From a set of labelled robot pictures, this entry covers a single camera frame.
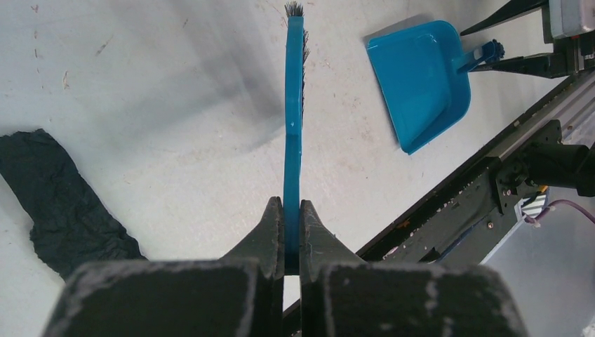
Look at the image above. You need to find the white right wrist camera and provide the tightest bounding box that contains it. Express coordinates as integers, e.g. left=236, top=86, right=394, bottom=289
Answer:
left=549, top=0, right=594, bottom=39

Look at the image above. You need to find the blue dustpan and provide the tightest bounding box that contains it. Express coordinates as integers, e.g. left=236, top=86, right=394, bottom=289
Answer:
left=366, top=20, right=504, bottom=154

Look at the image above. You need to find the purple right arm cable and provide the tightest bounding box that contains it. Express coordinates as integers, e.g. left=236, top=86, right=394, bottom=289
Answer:
left=523, top=199, right=595, bottom=229

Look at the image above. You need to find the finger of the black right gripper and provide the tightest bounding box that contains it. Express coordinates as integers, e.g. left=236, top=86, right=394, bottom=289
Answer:
left=460, top=0, right=549, bottom=37
left=472, top=53, right=575, bottom=79

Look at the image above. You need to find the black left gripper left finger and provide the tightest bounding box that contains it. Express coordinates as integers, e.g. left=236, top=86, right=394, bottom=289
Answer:
left=221, top=197, right=285, bottom=279

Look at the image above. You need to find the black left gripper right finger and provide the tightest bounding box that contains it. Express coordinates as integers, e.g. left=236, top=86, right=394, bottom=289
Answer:
left=300, top=200, right=365, bottom=284

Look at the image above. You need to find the blue hand brush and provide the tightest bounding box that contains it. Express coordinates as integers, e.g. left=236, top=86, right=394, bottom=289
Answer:
left=282, top=1, right=309, bottom=276

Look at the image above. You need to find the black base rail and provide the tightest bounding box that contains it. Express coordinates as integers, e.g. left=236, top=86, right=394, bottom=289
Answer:
left=281, top=70, right=595, bottom=337

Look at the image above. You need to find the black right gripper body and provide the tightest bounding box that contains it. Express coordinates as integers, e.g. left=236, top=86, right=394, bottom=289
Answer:
left=542, top=4, right=594, bottom=74

